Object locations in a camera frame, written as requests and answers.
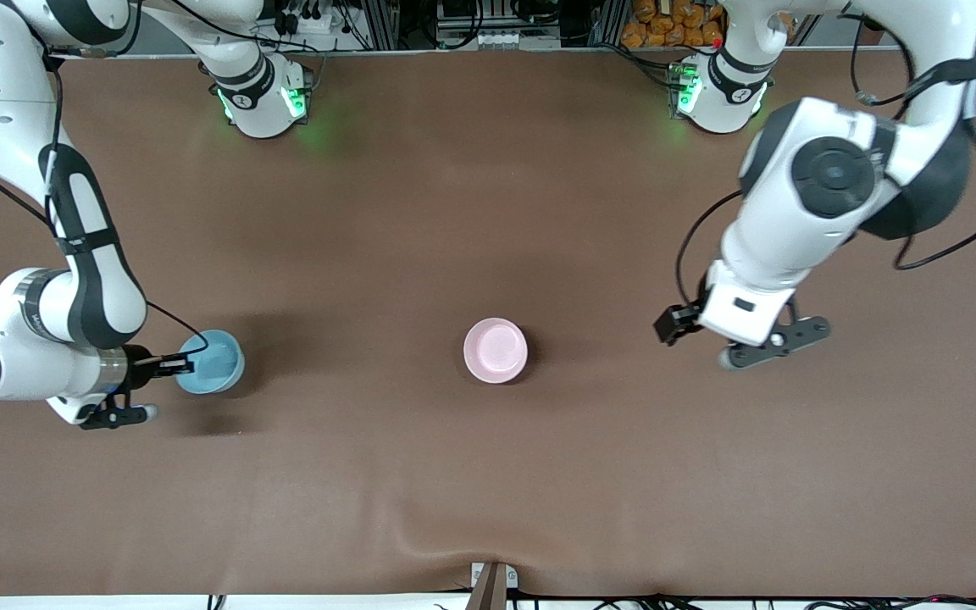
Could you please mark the pink bowl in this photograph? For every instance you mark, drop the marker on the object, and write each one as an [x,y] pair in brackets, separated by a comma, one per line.
[496,349]

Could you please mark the grey metal equipment box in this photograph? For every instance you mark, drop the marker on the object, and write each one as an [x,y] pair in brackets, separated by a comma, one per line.
[463,13]

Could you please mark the brown table mat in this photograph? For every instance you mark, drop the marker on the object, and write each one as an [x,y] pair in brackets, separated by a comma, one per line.
[488,474]

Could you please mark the aluminium frame profile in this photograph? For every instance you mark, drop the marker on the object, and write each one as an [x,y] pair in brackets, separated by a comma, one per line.
[608,24]
[382,25]

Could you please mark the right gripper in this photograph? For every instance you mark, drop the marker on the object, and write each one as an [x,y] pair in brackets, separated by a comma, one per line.
[140,363]

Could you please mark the metal clamp bracket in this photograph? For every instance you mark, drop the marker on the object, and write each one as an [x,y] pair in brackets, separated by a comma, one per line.
[492,585]

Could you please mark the orange objects pile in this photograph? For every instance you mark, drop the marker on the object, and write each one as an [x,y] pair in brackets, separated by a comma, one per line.
[653,30]

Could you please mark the white power strip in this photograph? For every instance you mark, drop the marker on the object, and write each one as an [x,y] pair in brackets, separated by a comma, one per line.
[310,21]

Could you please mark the blue bowl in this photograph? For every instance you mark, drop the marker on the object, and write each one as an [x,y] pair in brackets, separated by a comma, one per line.
[217,364]

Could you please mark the white terminal block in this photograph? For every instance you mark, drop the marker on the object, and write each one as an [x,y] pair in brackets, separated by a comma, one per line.
[509,40]

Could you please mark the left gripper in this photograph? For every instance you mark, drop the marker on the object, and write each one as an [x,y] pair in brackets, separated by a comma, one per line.
[676,322]

